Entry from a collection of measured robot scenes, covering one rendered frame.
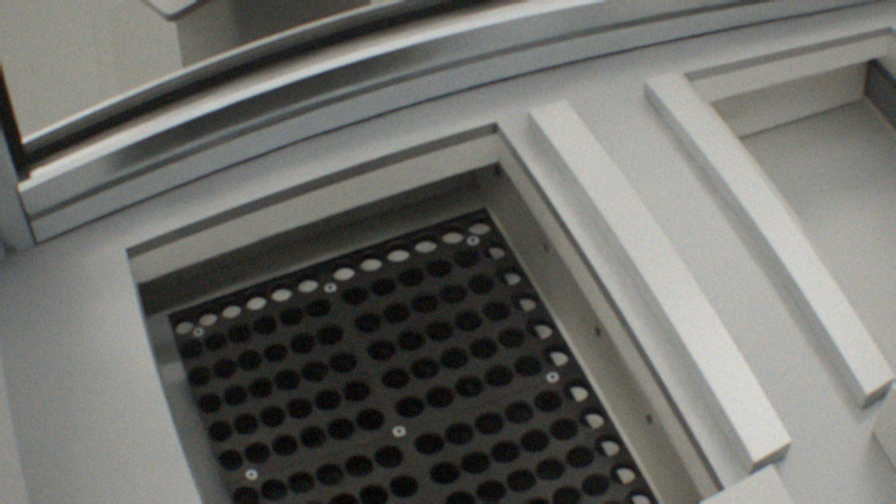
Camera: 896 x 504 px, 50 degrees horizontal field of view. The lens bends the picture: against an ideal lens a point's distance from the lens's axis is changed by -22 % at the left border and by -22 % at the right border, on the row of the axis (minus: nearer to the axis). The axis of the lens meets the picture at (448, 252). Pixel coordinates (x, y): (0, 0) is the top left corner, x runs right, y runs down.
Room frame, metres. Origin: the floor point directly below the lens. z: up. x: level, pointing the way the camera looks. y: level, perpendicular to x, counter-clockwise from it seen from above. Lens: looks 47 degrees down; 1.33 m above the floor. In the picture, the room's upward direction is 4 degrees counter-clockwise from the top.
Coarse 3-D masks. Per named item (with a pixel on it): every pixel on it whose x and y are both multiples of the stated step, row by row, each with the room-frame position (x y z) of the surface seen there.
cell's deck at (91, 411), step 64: (576, 64) 0.49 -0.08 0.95; (640, 64) 0.49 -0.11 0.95; (704, 64) 0.49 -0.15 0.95; (768, 64) 0.50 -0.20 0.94; (832, 64) 0.52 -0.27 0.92; (384, 128) 0.44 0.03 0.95; (448, 128) 0.44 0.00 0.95; (512, 128) 0.44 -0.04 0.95; (640, 128) 0.43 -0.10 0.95; (192, 192) 0.41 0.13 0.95; (256, 192) 0.41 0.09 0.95; (320, 192) 0.41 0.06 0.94; (384, 192) 0.42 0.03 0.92; (640, 192) 0.39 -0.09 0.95; (704, 192) 0.38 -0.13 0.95; (64, 256) 0.38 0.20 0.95; (128, 256) 0.38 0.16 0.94; (192, 256) 0.39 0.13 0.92; (576, 256) 0.36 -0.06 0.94; (704, 256) 0.34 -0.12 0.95; (0, 320) 0.33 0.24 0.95; (64, 320) 0.33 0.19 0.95; (128, 320) 0.33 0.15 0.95; (640, 320) 0.31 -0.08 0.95; (768, 320) 0.30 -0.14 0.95; (64, 384) 0.29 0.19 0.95; (128, 384) 0.29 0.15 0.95; (640, 384) 0.29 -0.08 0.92; (768, 384) 0.26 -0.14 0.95; (832, 384) 0.26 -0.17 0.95; (64, 448) 0.25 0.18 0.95; (128, 448) 0.25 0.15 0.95; (704, 448) 0.24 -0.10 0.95; (832, 448) 0.22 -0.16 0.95
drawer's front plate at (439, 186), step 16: (464, 176) 0.51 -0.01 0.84; (400, 192) 0.50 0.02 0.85; (416, 192) 0.50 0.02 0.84; (432, 192) 0.50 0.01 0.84; (352, 208) 0.49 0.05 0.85; (368, 208) 0.49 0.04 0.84; (384, 208) 0.49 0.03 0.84; (304, 224) 0.48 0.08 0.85; (320, 224) 0.48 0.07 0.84; (336, 224) 0.48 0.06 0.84; (272, 240) 0.47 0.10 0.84; (288, 240) 0.48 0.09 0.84; (224, 256) 0.46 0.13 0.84; (240, 256) 0.47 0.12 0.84; (176, 272) 0.45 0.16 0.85; (192, 272) 0.45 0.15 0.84; (208, 272) 0.46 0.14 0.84; (144, 288) 0.44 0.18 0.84; (160, 288) 0.45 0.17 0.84
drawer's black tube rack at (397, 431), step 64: (448, 256) 0.40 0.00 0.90; (512, 256) 0.39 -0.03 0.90; (256, 320) 0.36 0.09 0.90; (320, 320) 0.36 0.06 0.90; (384, 320) 0.36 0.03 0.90; (448, 320) 0.36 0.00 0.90; (512, 320) 0.35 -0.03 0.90; (192, 384) 0.33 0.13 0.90; (256, 384) 0.33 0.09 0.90; (320, 384) 0.32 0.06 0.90; (384, 384) 0.32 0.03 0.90; (448, 384) 0.32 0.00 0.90; (512, 384) 0.32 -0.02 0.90; (576, 384) 0.32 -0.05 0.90; (256, 448) 0.29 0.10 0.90; (320, 448) 0.29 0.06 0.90; (384, 448) 0.29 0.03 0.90; (448, 448) 0.28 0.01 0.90; (512, 448) 0.28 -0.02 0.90; (576, 448) 0.28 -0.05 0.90
